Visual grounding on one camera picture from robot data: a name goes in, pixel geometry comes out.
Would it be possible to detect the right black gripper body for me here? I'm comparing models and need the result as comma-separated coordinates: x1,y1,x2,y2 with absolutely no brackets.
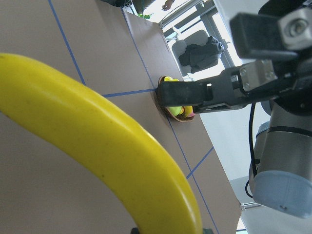
268,0,312,117

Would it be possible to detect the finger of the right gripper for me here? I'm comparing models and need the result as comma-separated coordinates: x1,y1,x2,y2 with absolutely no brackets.
230,10,312,59
157,60,295,113

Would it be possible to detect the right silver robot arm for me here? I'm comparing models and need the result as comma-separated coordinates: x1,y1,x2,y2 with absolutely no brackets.
156,0,312,218

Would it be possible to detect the wicker fruit basket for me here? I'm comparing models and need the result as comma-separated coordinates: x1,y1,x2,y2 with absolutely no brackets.
156,89,195,122

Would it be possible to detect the grey office chair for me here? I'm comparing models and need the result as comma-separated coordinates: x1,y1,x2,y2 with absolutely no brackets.
172,30,225,76

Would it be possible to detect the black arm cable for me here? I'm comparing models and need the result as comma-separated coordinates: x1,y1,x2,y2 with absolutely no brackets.
244,102,259,198

